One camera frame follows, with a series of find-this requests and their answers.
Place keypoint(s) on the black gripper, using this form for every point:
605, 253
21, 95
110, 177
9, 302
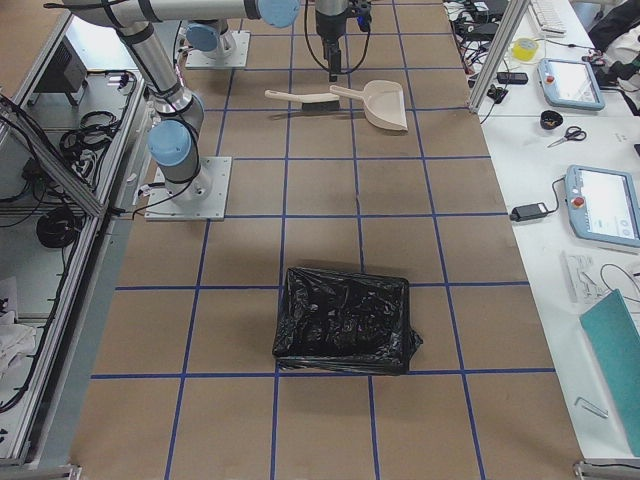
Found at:
328, 26

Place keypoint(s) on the white hand brush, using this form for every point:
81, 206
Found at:
309, 102

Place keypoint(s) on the beige plastic dustpan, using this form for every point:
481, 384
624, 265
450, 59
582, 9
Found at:
383, 102

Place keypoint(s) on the right bin black bag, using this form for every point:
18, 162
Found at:
345, 322

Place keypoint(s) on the yellow tape roll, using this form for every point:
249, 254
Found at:
524, 49

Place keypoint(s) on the white keyboard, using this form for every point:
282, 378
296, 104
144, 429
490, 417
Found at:
545, 18

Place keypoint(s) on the small black bowl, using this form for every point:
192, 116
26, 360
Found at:
550, 120

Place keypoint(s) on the far teach pendant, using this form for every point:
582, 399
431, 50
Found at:
570, 84

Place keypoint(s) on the teach pendant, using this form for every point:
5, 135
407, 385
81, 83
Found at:
602, 205
570, 84

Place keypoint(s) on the black power brick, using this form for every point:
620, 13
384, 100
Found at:
529, 212

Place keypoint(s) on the near teach pendant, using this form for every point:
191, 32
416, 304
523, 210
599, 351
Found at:
602, 205

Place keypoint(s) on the teal folder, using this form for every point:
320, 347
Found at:
614, 339

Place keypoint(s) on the metal allen key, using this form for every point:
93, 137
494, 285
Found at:
591, 407

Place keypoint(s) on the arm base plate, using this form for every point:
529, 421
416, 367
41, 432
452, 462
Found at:
231, 53
205, 199

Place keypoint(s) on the aluminium frame post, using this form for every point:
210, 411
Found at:
512, 17

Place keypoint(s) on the black handled scissors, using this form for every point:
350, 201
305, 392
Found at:
572, 133

